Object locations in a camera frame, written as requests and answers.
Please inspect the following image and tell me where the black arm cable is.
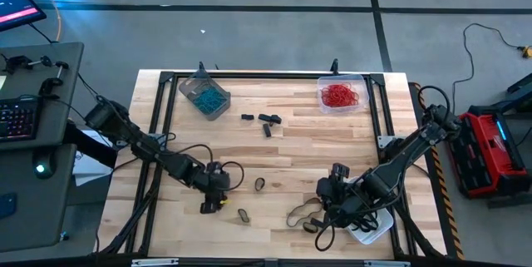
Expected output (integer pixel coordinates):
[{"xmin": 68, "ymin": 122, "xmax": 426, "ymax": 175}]
[
  {"xmin": 417, "ymin": 85, "xmax": 452, "ymax": 114},
  {"xmin": 164, "ymin": 131, "xmax": 246, "ymax": 193}
]

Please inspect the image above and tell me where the grey translucent plastic basket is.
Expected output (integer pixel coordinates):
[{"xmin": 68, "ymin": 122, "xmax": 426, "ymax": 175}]
[{"xmin": 178, "ymin": 70, "xmax": 232, "ymax": 121}]

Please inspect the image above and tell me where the black backlit keyboard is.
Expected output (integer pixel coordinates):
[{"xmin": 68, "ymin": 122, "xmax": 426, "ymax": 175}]
[{"xmin": 0, "ymin": 96, "xmax": 42, "ymax": 143}]

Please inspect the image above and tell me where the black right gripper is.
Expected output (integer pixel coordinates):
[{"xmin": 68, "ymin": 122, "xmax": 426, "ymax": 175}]
[{"xmin": 317, "ymin": 176, "xmax": 367, "ymax": 230}]

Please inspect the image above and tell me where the dark green cart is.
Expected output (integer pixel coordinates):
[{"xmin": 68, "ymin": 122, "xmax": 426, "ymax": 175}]
[{"xmin": 505, "ymin": 72, "xmax": 532, "ymax": 114}]

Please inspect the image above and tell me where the orange cable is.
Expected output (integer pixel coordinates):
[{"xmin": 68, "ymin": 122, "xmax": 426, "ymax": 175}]
[{"xmin": 28, "ymin": 0, "xmax": 63, "ymax": 43}]

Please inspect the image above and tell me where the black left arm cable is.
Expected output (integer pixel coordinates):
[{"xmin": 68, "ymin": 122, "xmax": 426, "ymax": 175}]
[{"xmin": 164, "ymin": 131, "xmax": 246, "ymax": 193}]

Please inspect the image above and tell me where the silver metal bracket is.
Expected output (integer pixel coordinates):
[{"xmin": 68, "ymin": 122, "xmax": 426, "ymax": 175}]
[
  {"xmin": 131, "ymin": 257, "xmax": 180, "ymax": 267},
  {"xmin": 363, "ymin": 260, "xmax": 411, "ymax": 267}
]

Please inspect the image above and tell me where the black monitor cable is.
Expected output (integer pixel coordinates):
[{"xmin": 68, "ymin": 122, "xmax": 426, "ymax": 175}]
[{"xmin": 27, "ymin": 22, "xmax": 57, "ymax": 45}]

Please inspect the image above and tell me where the computer monitor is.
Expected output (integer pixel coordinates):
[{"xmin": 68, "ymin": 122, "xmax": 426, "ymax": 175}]
[{"xmin": 0, "ymin": 0, "xmax": 47, "ymax": 33}]

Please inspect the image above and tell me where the black screw clamp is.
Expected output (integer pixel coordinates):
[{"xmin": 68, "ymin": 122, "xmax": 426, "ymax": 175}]
[
  {"xmin": 37, "ymin": 61, "xmax": 71, "ymax": 96},
  {"xmin": 2, "ymin": 53, "xmax": 54, "ymax": 75}
]

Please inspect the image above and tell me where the grey desk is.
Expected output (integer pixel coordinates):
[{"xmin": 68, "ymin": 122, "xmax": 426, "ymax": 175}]
[{"xmin": 0, "ymin": 41, "xmax": 85, "ymax": 254}]

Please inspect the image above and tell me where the yellow black hazard strip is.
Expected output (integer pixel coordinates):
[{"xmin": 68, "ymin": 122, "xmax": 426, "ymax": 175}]
[{"xmin": 409, "ymin": 82, "xmax": 466, "ymax": 261}]

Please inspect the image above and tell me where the red black tool case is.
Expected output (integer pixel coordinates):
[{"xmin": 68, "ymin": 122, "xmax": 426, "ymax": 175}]
[{"xmin": 441, "ymin": 104, "xmax": 532, "ymax": 200}]

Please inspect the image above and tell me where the clear plastic basket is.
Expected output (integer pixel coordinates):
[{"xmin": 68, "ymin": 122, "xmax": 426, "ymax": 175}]
[{"xmin": 317, "ymin": 74, "xmax": 370, "ymax": 115}]

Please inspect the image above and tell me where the black floor cable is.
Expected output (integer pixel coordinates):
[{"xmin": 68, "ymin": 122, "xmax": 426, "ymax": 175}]
[{"xmin": 451, "ymin": 22, "xmax": 523, "ymax": 117}]

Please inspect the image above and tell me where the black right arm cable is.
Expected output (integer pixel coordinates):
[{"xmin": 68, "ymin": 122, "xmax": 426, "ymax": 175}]
[{"xmin": 417, "ymin": 85, "xmax": 452, "ymax": 114}]

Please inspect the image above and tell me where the white paper sheet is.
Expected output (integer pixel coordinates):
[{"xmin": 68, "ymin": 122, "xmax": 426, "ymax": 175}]
[{"xmin": 72, "ymin": 129, "xmax": 114, "ymax": 188}]

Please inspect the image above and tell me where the white plastic basket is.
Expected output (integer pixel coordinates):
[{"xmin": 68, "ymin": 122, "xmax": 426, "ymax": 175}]
[{"xmin": 344, "ymin": 177, "xmax": 395, "ymax": 246}]

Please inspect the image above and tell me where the dark blue pad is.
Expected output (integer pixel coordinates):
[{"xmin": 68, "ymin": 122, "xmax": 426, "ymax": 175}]
[{"xmin": 0, "ymin": 192, "xmax": 18, "ymax": 220}]

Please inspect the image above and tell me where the black computer mouse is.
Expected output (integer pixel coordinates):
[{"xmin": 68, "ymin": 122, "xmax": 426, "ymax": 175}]
[{"xmin": 32, "ymin": 152, "xmax": 56, "ymax": 180}]

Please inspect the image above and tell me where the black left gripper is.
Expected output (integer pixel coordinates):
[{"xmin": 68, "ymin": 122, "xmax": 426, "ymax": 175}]
[{"xmin": 195, "ymin": 172, "xmax": 232, "ymax": 215}]

